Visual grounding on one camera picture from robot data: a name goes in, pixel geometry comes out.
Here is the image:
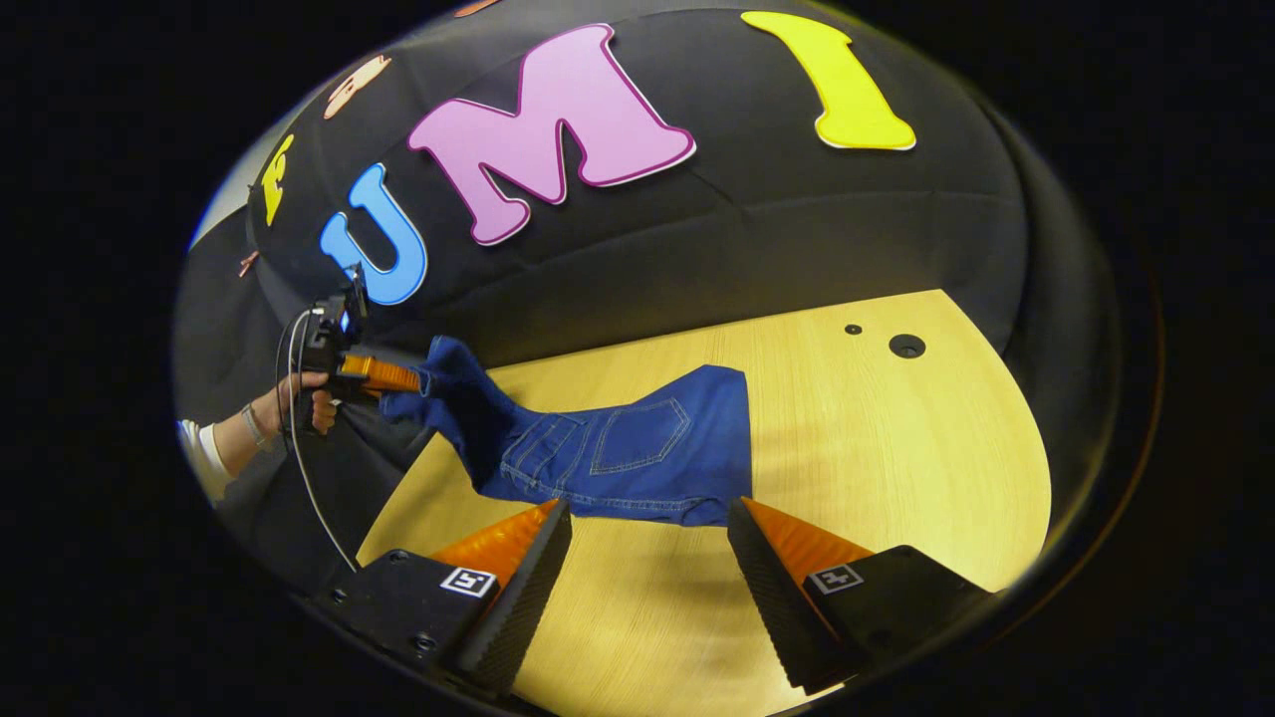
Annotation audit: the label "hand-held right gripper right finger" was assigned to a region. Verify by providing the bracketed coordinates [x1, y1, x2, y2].
[725, 496, 998, 697]

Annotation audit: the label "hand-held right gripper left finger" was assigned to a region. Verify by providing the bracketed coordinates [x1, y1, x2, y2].
[313, 498, 576, 699]

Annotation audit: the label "thin grey cable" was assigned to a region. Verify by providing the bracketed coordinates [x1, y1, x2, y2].
[273, 307, 362, 575]

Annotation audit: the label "blue denim jeans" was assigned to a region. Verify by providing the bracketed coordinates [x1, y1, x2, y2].
[379, 336, 755, 529]

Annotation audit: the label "black backdrop cloth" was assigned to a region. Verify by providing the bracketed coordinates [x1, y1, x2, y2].
[171, 0, 1123, 598]

